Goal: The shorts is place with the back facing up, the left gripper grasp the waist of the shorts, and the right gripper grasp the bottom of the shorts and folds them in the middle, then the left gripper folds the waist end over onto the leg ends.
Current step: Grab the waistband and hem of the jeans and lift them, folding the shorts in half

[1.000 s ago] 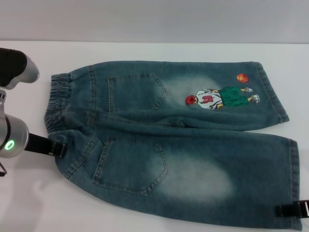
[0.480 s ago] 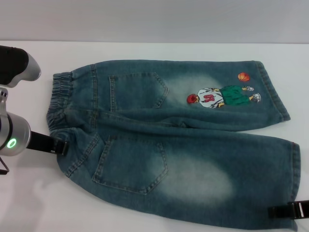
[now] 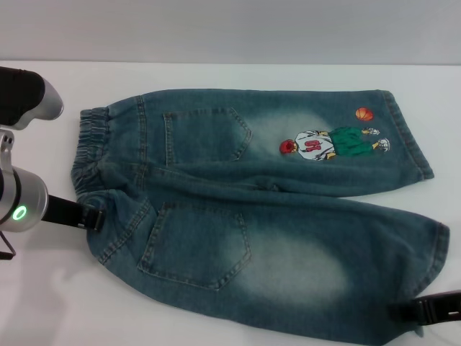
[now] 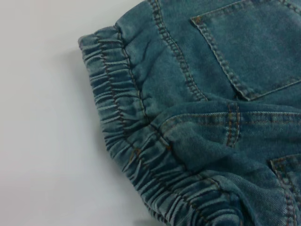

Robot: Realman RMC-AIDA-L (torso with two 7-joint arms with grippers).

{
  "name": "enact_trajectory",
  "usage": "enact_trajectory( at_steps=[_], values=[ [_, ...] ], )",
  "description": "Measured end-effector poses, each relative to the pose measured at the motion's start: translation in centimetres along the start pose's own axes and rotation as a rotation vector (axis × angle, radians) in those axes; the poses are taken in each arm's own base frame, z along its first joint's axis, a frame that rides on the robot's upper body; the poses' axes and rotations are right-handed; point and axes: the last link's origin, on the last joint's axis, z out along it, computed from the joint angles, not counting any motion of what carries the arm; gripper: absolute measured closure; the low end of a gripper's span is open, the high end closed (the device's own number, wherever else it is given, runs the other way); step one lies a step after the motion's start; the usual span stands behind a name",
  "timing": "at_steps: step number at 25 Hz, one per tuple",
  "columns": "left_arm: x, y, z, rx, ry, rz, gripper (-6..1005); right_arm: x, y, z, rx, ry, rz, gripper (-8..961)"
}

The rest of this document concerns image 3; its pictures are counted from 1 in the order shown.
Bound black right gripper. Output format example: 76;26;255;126
390;289;461;326

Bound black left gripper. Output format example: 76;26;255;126
42;194;107;233

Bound blue denim shorts with print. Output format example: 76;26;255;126
70;88;451;346

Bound black left arm cable plug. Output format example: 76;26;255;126
0;230;17;261

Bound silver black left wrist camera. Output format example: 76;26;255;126
0;66;64;131

